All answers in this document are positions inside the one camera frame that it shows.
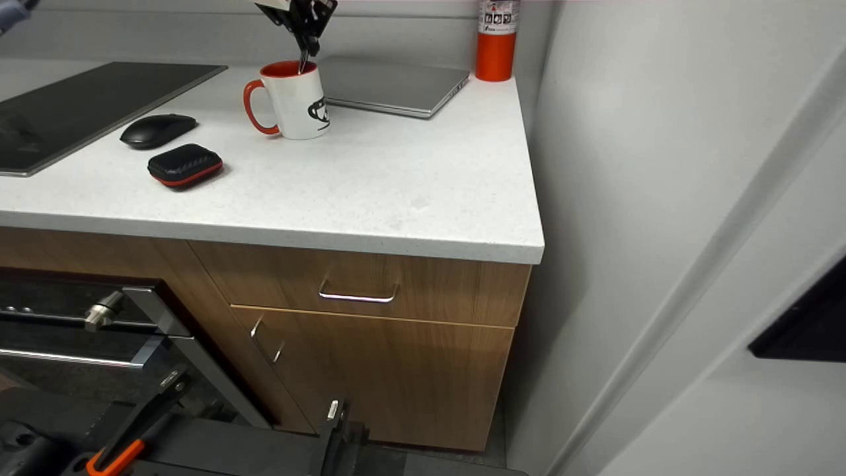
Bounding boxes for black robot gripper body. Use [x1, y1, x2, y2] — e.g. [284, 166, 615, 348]
[253, 0, 339, 28]

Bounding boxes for grey closed laptop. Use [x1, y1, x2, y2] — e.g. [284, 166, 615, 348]
[320, 57, 467, 118]

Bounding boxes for orange white bottle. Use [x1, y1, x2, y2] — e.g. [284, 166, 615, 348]
[475, 0, 520, 82]

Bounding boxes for black computer mouse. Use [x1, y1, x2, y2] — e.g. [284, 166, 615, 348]
[119, 114, 197, 151]

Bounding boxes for black case red trim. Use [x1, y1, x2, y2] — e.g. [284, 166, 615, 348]
[148, 142, 222, 191]

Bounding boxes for wooden drawer front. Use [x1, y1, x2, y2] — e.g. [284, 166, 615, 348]
[193, 244, 530, 328]

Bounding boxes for black induction cooktop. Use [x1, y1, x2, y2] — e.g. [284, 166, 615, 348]
[0, 60, 220, 178]

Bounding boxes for wooden cabinet door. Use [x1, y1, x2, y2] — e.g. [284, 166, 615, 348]
[232, 303, 513, 451]

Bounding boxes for black orange clamp lower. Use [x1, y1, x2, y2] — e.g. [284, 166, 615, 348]
[60, 369, 191, 476]

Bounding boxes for white mug orange handle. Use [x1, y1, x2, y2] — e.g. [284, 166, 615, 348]
[240, 60, 329, 139]

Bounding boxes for metal drawer handle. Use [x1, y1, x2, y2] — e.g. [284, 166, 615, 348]
[318, 279, 396, 303]

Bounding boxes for metal cabinet door handle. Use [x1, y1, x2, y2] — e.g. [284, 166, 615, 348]
[249, 316, 284, 365]

